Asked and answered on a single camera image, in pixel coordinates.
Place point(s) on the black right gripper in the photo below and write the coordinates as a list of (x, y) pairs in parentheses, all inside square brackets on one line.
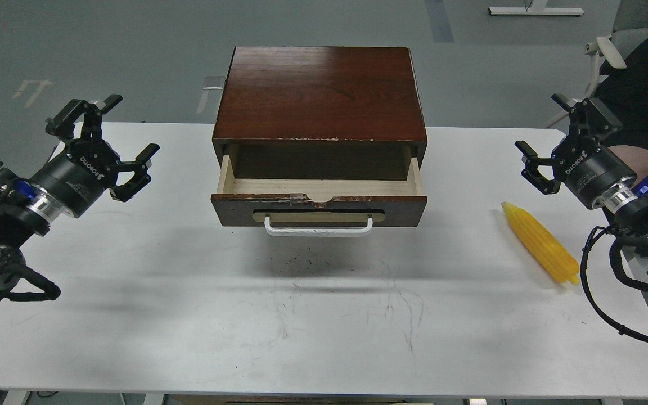
[(587, 168)]

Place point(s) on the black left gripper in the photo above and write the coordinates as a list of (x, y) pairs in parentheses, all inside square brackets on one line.
[(77, 176)]

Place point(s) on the yellow corn cob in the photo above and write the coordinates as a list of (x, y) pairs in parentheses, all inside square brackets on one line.
[(544, 247)]

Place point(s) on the wooden drawer with white handle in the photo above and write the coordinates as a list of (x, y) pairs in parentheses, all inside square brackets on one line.
[(320, 204)]

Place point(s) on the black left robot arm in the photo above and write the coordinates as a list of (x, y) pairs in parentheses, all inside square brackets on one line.
[(25, 211)]

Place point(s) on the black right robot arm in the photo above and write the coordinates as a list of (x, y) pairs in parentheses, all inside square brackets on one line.
[(629, 223)]

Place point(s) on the dark wooden drawer cabinet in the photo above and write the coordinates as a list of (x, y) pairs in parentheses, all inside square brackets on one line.
[(276, 94)]

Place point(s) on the white office chair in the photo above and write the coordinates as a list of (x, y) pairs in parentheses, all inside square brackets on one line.
[(608, 55)]

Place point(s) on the white desk base foot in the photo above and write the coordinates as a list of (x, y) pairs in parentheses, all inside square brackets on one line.
[(535, 8)]

